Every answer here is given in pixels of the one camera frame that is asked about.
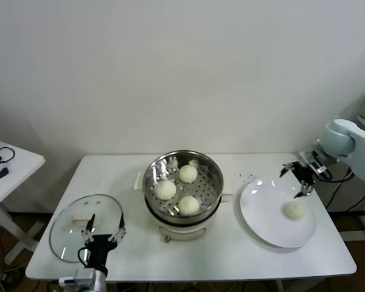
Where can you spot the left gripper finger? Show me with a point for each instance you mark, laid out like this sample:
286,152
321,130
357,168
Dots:
87,229
120,229

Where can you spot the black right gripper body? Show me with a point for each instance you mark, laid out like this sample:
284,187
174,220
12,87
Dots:
304,175

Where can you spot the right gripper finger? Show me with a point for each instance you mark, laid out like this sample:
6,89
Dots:
288,166
306,188

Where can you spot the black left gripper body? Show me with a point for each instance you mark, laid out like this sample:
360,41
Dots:
99,249

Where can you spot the white steamed baozi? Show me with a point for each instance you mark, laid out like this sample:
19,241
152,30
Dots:
165,190
188,206
188,174
294,210

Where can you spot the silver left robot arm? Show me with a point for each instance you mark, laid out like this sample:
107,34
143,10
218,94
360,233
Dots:
98,281

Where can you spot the light blue right robot arm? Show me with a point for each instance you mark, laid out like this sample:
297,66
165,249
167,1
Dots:
362,149

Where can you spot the stainless steel steamer basket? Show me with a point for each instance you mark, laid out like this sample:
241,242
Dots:
153,173

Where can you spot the round glass pot lid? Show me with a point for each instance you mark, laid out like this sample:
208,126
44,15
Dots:
61,231

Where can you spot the dark crumb specks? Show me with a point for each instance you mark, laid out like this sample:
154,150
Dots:
252,175

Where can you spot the large white plate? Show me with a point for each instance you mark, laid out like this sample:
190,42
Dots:
255,213

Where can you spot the white electric cooker pot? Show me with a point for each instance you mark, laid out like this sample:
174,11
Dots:
182,231

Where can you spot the white side table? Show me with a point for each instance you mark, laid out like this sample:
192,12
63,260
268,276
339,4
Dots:
21,164

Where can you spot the small black device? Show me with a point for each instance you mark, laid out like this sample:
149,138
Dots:
3,172

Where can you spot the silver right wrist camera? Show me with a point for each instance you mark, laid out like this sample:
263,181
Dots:
314,164

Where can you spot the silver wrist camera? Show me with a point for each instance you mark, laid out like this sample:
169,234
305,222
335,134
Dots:
82,278
314,164

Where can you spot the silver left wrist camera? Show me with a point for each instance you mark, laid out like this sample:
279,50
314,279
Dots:
82,278

